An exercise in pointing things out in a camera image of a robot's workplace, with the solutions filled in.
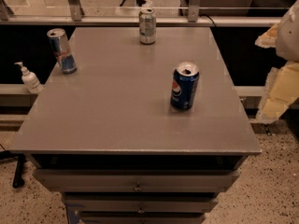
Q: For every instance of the blue pepsi can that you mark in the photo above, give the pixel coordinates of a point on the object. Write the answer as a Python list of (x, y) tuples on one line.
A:
[(184, 85)]

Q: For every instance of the top grey drawer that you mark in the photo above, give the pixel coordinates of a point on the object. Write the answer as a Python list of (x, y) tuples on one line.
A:
[(135, 182)]

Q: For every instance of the green 7up can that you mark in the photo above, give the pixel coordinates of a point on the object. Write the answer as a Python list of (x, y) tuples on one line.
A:
[(147, 26)]

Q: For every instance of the grey drawer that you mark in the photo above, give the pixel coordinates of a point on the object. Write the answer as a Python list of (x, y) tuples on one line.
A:
[(135, 218), (142, 202), (135, 182)]

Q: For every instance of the middle grey drawer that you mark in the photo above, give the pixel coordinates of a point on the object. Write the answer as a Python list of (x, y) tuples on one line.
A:
[(142, 202)]

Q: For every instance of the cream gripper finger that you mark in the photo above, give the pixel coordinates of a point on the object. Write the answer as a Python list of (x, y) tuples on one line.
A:
[(269, 38), (280, 91)]

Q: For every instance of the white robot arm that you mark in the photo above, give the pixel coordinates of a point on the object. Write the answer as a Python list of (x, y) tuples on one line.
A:
[(288, 39)]

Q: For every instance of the white pump bottle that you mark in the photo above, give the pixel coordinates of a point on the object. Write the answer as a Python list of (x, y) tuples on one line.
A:
[(30, 79)]

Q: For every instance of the bottom grey drawer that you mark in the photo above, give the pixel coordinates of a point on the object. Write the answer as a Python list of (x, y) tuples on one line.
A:
[(135, 218)]

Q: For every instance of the grey drawer cabinet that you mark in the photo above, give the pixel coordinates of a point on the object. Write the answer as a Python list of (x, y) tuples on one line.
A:
[(115, 114)]

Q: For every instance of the red bull can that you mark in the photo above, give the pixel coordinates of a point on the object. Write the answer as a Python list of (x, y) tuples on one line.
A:
[(61, 49)]

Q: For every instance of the grey metal railing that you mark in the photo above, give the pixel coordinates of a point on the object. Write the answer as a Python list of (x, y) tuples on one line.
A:
[(243, 13)]

